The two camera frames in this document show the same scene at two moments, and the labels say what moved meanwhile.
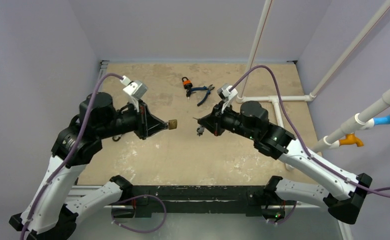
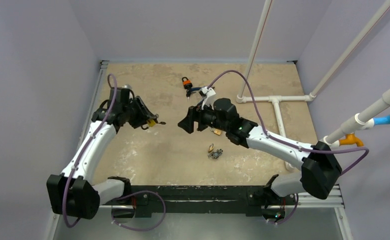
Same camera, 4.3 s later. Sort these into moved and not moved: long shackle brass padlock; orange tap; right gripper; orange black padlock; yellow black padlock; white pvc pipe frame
Moved: long shackle brass padlock; yellow black padlock; right gripper
Not moved: orange tap; white pvc pipe frame; orange black padlock
